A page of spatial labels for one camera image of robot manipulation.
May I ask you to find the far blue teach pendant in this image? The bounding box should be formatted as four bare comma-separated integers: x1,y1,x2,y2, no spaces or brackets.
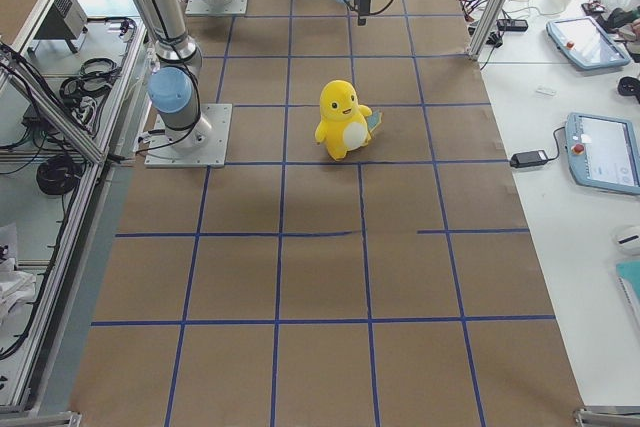
546,17,631,70

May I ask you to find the near blue teach pendant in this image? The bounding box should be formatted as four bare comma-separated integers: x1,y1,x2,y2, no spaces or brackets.
565,112,639,196

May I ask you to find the yellow plush dinosaur toy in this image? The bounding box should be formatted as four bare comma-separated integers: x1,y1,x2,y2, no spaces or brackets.
314,80,382,161

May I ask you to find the grey metal control box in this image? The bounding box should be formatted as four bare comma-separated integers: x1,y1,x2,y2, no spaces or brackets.
34,0,88,53

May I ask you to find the blue teach pendant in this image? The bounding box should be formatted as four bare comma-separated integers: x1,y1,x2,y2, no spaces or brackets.
546,17,631,70
565,112,639,196

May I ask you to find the crumpled white cloth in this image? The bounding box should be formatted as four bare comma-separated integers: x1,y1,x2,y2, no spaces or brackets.
0,224,37,328

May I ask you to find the black power adapter brick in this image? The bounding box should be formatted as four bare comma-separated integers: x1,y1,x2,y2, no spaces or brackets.
509,149,549,169

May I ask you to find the teal notebook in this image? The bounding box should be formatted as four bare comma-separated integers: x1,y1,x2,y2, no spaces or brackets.
615,260,640,325

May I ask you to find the coiled black cable bundle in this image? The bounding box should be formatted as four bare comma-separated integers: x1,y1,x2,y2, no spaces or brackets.
35,154,82,197

